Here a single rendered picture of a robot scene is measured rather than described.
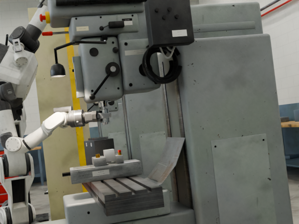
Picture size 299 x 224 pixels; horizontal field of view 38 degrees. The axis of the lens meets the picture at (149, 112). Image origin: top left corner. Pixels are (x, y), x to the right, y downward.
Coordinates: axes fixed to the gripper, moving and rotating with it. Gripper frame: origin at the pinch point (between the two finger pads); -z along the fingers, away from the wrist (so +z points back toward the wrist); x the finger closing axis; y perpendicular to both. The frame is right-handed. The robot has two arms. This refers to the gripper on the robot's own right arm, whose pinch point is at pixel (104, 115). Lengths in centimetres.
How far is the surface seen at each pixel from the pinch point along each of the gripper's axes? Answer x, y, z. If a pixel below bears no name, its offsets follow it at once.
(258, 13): 16, -47, -86
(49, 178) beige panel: 155, 46, 80
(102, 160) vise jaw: -9.3, 22.0, 1.6
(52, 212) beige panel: 155, 76, 81
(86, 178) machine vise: -11.6, 30.1, 10.0
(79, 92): -5.4, -12.7, 10.4
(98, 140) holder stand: 26.8, 13.4, 9.5
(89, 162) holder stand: 37.7, 26.5, 18.3
